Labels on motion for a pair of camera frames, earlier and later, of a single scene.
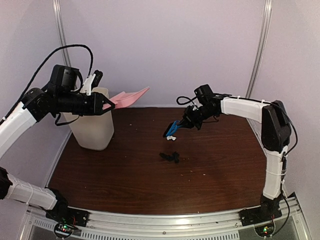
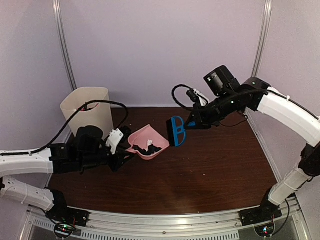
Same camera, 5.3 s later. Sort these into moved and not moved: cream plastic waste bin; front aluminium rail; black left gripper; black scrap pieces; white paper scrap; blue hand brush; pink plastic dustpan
Moved: pink plastic dustpan; black scrap pieces; blue hand brush; black left gripper; white paper scrap
Not moved: front aluminium rail; cream plastic waste bin
